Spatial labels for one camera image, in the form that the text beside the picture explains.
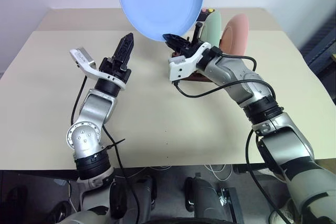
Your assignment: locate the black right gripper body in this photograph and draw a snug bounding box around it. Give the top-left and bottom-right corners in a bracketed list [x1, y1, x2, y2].
[181, 39, 211, 57]

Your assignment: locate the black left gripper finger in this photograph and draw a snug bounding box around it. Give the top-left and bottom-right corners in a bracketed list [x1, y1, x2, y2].
[124, 32, 136, 68]
[114, 36, 129, 65]

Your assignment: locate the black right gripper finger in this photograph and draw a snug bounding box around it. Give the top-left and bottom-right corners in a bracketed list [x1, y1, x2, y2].
[162, 33, 187, 46]
[167, 40, 192, 54]

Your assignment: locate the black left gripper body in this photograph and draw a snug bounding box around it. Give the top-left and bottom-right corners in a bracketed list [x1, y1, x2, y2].
[98, 56, 132, 83]

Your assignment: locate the green plate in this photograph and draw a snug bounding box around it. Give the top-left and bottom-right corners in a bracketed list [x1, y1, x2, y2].
[201, 11, 222, 49]

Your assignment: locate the blue plate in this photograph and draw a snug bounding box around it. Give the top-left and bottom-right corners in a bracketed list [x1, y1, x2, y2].
[116, 0, 205, 42]

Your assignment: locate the pink red plate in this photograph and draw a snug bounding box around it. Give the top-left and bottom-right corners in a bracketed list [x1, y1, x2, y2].
[218, 14, 250, 57]

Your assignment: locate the dark dish rack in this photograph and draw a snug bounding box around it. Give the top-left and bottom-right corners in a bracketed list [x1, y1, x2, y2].
[170, 22, 215, 83]

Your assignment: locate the dark slatted crate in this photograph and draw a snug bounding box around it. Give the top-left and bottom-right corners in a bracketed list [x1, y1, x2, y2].
[299, 18, 336, 78]

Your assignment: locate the dark rounded shape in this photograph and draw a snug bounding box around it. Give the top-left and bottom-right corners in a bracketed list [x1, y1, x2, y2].
[109, 174, 159, 220]
[183, 172, 245, 224]

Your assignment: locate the black shoe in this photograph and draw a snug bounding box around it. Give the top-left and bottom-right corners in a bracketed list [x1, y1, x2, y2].
[48, 200, 72, 224]

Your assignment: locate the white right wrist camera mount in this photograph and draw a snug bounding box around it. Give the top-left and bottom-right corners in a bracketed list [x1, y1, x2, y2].
[167, 42, 212, 82]

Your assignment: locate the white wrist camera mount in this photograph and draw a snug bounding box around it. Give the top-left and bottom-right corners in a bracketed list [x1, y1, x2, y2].
[167, 42, 212, 82]
[69, 47, 127, 90]

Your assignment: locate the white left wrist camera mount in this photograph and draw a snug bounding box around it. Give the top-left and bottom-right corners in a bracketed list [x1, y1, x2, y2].
[69, 47, 127, 90]

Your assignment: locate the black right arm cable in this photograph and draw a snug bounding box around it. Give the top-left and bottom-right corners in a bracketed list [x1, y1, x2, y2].
[173, 48, 291, 224]

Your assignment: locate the white floor cable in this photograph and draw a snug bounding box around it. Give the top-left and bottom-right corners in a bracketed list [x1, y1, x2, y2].
[204, 164, 235, 183]

